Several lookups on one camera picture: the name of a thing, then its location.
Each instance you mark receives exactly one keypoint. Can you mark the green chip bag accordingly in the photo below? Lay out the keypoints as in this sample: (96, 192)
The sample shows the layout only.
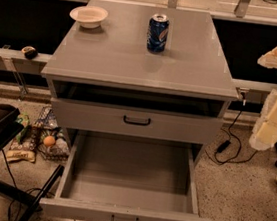
(23, 146)

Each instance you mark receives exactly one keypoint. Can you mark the white bowl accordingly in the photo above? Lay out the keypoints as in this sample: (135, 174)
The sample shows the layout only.
(89, 16)

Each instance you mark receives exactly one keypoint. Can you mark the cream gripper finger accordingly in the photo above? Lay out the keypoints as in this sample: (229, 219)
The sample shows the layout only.
(269, 60)

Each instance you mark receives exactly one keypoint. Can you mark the grey metal rail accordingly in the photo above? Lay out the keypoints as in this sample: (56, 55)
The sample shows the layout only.
(21, 63)

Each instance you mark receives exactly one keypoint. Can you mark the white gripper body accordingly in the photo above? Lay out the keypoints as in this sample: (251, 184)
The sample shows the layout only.
(264, 133)

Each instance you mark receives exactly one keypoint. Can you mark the black tape measure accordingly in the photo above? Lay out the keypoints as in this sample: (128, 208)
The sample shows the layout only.
(29, 52)

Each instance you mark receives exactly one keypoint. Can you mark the blue pepsi can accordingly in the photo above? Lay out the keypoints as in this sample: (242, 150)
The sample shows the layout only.
(157, 33)

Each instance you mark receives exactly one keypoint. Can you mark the grey drawer cabinet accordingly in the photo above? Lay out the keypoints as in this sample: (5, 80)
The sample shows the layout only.
(111, 65)

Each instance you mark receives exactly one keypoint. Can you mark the orange fruit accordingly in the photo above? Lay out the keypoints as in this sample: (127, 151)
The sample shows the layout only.
(49, 141)

